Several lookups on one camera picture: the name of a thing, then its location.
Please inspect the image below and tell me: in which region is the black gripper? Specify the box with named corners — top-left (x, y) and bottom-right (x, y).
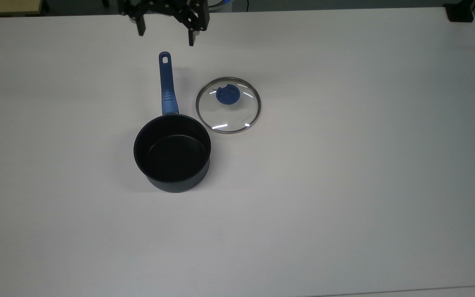
top-left (119, 0), bottom-right (210, 47)

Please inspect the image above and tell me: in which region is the glass lid with blue knob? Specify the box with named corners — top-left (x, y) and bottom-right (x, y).
top-left (195, 76), bottom-right (261, 134)

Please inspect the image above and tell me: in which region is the wooden table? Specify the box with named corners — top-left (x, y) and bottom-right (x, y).
top-left (0, 0), bottom-right (43, 18)

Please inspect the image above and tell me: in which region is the dark blue saucepan, blue handle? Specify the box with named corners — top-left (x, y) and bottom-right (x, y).
top-left (133, 51), bottom-right (212, 193)

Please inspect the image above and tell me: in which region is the black camera stand clamp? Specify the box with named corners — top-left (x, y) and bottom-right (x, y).
top-left (444, 2), bottom-right (475, 23)

